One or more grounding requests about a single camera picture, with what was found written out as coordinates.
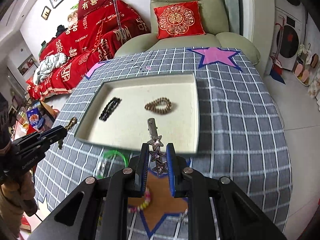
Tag star rhinestone hair clip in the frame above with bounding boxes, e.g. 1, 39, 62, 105
147, 118, 168, 177

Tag pink yellow bead bracelet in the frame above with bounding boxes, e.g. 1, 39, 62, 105
127, 187, 153, 214

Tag green translucent bangle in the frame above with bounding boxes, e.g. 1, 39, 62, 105
94, 150, 129, 179

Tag green-edged cream jewelry tray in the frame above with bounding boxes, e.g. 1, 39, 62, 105
75, 73, 200, 155

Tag blue snack box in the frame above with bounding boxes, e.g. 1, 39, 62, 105
27, 107, 46, 132

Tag black beaded hair clip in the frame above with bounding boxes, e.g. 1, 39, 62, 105
99, 97, 121, 121

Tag grey checked tablecloth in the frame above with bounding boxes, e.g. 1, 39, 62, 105
35, 48, 292, 239

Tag grey white crumpled cloth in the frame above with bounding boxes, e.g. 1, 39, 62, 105
33, 53, 68, 85

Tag red wedding bed quilt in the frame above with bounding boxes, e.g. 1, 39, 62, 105
27, 0, 149, 100

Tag red embroidered cushion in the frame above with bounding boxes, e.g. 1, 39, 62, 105
153, 1, 205, 40

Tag red pillow gold characters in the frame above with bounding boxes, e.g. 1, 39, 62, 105
78, 0, 113, 20

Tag green leather armchair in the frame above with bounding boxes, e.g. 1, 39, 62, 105
115, 0, 260, 64

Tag white washing machine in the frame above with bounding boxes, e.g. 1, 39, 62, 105
270, 5, 305, 71

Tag brown wooden bead bracelet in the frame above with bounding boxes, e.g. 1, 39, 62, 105
144, 96, 173, 116

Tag small framed wall picture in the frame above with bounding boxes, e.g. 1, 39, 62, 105
41, 6, 51, 20

